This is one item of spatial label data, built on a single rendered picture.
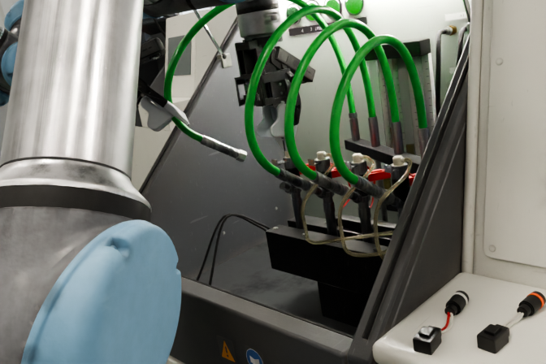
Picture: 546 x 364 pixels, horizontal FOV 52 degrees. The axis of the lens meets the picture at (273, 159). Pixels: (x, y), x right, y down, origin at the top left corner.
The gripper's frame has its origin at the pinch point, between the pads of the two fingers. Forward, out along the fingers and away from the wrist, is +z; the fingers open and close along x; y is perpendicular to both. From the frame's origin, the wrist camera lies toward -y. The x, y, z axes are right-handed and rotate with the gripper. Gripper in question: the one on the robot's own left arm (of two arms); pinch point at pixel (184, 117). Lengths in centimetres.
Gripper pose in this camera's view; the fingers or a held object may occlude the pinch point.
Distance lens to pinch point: 105.8
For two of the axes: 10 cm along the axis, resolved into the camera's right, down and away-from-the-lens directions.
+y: -5.8, 8.1, -0.8
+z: 8.1, 5.8, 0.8
